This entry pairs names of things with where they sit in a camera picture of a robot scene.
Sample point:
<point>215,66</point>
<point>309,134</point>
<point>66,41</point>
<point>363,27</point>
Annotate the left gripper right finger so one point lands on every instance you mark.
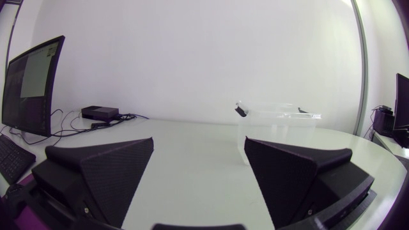
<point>287,179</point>

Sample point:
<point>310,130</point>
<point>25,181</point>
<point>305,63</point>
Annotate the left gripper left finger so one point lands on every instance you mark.
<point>105,179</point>

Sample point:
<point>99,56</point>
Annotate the clear plastic container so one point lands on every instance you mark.
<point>274,127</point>

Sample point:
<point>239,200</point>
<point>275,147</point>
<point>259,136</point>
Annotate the small black box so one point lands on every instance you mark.
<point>99,112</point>

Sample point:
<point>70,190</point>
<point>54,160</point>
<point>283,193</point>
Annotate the black keyboard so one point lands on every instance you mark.
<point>12,159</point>

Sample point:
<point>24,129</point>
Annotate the dark computer screen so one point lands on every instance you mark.
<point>401,102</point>
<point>28,89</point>

